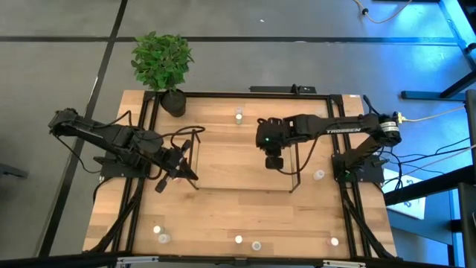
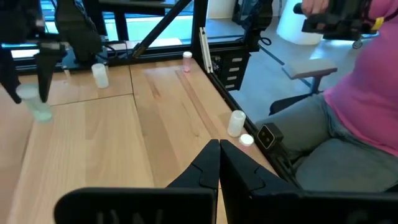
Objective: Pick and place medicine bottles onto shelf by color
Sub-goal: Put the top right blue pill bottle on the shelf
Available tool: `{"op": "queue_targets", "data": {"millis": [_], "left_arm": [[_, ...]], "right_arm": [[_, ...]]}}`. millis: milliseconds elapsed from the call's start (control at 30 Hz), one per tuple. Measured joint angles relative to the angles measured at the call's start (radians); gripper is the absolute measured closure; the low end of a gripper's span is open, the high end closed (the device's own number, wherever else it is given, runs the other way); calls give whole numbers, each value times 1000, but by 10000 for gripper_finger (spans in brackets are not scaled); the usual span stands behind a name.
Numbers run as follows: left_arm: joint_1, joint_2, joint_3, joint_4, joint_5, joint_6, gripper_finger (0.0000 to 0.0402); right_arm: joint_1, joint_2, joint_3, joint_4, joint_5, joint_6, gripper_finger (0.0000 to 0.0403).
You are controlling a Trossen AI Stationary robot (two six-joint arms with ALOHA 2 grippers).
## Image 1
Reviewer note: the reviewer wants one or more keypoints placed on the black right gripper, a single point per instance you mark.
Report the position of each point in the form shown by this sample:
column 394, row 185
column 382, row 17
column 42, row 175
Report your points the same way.
column 275, row 134

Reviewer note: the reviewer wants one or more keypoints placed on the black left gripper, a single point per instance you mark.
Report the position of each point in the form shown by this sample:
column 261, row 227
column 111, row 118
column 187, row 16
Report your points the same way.
column 173, row 160

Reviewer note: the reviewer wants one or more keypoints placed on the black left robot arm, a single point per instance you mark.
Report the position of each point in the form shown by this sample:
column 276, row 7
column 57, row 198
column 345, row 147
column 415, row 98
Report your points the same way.
column 111, row 136

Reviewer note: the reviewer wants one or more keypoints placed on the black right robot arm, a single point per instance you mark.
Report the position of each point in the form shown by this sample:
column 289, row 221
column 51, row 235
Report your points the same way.
column 334, row 126

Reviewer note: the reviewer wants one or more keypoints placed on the clear medicine bottle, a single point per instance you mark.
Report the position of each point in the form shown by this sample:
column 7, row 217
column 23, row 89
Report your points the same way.
column 238, row 110

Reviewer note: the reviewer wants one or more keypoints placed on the clear cup stack on shelf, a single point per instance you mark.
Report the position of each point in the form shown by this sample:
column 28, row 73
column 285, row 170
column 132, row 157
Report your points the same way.
column 320, row 111

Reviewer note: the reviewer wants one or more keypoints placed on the black bar device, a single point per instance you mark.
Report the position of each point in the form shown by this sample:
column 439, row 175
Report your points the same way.
column 275, row 89

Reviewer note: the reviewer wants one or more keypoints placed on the black plant pot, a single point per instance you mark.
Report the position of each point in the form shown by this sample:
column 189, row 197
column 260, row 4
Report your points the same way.
column 173, row 104

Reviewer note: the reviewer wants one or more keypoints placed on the green artificial plant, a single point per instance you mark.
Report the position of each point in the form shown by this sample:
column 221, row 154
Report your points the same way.
column 161, row 61

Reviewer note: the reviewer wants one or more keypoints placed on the yellow power plug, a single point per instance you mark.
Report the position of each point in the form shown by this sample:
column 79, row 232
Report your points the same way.
column 402, row 119

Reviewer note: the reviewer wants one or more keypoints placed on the white printed box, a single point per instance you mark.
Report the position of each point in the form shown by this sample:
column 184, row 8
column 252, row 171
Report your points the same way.
column 409, row 204

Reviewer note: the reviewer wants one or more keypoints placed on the grey chair base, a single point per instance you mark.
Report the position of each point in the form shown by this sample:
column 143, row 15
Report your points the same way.
column 11, row 171

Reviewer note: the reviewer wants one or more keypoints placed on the wooden shelf black metal frame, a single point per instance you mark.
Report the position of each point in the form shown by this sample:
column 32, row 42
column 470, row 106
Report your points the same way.
column 204, row 182

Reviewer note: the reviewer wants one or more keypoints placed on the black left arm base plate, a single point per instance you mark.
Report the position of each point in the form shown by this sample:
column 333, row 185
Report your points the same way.
column 108, row 173

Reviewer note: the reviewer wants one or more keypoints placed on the silver aluminium bracket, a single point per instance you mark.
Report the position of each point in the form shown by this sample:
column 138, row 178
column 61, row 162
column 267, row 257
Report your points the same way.
column 137, row 260
column 344, row 264

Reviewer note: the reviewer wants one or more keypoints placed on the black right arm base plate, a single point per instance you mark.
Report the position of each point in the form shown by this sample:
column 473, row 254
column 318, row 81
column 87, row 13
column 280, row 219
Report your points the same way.
column 372, row 173

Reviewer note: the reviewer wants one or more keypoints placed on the black horizontal frame beam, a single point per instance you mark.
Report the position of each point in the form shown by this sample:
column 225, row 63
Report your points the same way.
column 56, row 262

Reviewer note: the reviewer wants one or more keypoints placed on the black desk leg frame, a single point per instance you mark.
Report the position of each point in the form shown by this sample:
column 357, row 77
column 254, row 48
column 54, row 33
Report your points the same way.
column 431, row 95

